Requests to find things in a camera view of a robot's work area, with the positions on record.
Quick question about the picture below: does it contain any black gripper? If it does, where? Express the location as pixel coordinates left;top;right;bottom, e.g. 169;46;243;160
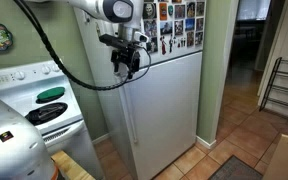
111;45;142;80

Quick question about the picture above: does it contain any white fridge body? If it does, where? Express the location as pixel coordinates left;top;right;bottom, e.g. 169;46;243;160
73;6;207;180

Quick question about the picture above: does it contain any white fridge main door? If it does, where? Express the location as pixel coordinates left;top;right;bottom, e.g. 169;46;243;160
118;49;204;180

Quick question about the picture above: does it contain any blue photo fridge magnet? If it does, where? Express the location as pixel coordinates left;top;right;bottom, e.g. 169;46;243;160
185;18;196;32

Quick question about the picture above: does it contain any light wooden table top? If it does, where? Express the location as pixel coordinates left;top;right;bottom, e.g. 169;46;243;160
50;149;97;180

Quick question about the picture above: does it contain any red figure magnet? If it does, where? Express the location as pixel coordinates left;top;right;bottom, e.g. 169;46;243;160
160;35;168;56

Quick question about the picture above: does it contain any gold bottle opener magnet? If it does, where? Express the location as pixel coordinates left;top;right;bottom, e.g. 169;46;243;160
95;22;102;39

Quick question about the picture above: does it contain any black figure magnet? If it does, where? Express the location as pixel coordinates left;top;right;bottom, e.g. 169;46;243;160
168;35;174;53

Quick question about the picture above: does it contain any small figures magnet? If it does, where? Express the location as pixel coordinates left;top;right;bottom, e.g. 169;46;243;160
176;37;187;48

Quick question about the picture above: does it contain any skull photo magnet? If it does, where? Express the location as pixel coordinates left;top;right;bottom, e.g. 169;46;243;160
143;2;157;20

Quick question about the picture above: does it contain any orange rectangular magnet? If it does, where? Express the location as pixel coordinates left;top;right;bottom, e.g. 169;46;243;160
159;2;168;21

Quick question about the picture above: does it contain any green quilted pot holder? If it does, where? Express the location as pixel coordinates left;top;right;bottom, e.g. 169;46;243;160
36;86;67;103

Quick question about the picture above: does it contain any white electric stove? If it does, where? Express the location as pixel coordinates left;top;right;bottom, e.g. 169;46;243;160
0;59;105;180

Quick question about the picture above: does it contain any black metal shoe rack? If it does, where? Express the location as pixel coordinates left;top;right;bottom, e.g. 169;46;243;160
258;56;288;113

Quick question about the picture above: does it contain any grey door mat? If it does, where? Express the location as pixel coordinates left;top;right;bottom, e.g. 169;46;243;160
207;154;263;180

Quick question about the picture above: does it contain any brown cardboard box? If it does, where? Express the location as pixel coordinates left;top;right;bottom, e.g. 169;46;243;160
262;133;288;180

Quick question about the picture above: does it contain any thin black cable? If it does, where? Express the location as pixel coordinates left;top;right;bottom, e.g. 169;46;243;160
129;46;152;83

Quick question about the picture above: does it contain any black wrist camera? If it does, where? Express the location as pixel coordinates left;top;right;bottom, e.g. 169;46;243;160
98;31;150;51

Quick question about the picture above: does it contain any white fridge door handle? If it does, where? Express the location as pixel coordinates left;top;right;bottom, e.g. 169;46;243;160
121;78;139;145

